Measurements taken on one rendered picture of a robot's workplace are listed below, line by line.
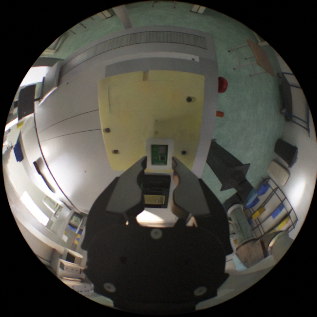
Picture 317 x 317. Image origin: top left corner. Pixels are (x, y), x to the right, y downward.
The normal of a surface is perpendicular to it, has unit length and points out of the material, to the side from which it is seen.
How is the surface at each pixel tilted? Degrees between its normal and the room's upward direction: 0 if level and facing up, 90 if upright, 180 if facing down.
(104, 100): 0
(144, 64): 0
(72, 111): 0
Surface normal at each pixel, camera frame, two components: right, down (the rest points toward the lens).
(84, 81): -0.01, 0.48
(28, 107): 1.00, 0.02
